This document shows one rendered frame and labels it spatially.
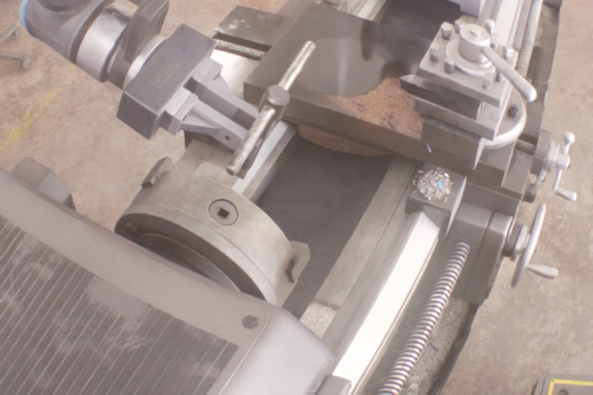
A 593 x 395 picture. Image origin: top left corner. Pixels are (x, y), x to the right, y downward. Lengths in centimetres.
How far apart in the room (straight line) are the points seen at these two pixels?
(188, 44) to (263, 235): 26
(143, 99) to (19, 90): 246
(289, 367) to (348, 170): 102
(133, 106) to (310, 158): 94
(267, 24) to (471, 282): 76
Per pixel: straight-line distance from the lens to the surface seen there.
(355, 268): 138
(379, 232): 144
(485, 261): 160
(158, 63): 84
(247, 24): 182
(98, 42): 84
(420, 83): 134
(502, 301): 241
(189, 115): 83
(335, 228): 159
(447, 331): 183
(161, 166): 104
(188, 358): 69
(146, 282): 75
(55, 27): 86
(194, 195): 98
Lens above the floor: 194
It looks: 45 degrees down
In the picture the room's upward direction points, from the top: 1 degrees clockwise
